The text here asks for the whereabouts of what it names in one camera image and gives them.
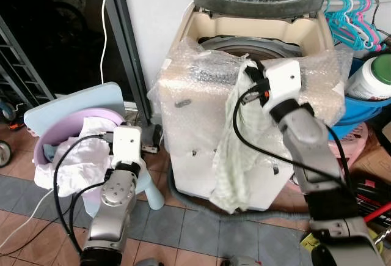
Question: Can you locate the green white checked cloth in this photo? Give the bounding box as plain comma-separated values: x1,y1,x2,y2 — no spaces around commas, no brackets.
209,58,277,213

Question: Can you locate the beige top-load washing machine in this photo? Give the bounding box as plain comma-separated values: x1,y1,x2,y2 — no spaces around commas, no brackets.
156,0,343,212

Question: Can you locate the teal plastic clothes hanger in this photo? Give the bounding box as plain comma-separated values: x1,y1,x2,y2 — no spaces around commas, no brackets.
323,0,373,51

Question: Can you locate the pink plastic clothes hanger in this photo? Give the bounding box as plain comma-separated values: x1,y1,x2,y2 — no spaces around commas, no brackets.
356,0,384,51

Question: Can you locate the white garment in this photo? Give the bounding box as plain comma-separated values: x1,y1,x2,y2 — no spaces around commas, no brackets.
34,117,115,191

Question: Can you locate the purple plastic basin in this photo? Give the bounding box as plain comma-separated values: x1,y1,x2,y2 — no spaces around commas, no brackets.
33,108,127,176

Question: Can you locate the light blue plastic stool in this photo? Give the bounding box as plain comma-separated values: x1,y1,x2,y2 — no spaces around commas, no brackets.
24,82,166,212

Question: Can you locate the clear bubble wrap sheet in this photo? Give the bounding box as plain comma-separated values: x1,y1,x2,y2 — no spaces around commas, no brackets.
148,39,354,157

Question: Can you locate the brown cardboard box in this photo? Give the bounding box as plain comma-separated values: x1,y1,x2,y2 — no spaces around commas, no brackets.
353,138,391,184

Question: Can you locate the blue plastic basin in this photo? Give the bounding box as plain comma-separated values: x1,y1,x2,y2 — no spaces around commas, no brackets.
332,57,391,139

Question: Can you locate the small grey wheel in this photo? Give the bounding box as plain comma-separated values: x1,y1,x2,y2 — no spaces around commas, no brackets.
0,140,13,169

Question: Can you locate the grey metal rack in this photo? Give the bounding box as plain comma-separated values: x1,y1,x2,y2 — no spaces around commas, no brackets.
0,14,57,121

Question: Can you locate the white jar with green lid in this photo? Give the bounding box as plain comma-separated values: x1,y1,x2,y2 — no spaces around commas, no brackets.
346,53,391,101

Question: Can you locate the black red tool case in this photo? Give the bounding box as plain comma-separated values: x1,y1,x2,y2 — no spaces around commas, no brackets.
346,171,391,233

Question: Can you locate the yellow green dustpan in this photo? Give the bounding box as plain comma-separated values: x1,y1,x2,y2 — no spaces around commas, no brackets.
299,232,386,266

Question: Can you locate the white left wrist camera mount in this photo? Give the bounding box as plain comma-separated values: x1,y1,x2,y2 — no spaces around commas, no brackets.
111,125,145,169

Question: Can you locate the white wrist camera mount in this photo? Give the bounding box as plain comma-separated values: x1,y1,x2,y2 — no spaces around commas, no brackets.
263,59,304,114
111,125,145,169

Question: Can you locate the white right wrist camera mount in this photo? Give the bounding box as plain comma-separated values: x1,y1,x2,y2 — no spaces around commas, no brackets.
263,59,304,114

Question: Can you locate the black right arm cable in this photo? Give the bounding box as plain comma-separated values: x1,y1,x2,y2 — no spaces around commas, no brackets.
232,87,352,187

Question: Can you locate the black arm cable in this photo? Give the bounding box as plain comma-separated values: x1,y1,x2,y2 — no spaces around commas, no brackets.
53,134,114,256
232,87,352,187

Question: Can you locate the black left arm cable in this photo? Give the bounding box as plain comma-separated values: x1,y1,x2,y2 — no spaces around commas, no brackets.
53,134,114,256

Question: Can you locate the dark sliding door frame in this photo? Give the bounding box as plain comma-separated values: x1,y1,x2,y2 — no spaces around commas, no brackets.
112,0,152,127

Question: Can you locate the thin white hanging cable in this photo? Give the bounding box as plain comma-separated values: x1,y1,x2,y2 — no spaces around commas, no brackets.
99,0,110,87

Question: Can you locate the white floor cable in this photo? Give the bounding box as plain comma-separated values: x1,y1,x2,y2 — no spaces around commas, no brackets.
0,187,57,249

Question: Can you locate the red broom handle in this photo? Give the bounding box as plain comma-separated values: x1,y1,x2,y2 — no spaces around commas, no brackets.
363,201,391,224

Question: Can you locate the metal chain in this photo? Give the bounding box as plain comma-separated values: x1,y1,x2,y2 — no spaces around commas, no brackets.
371,228,391,249

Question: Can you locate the white hanger rail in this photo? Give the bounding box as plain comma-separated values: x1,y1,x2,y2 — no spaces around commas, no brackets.
326,0,391,5

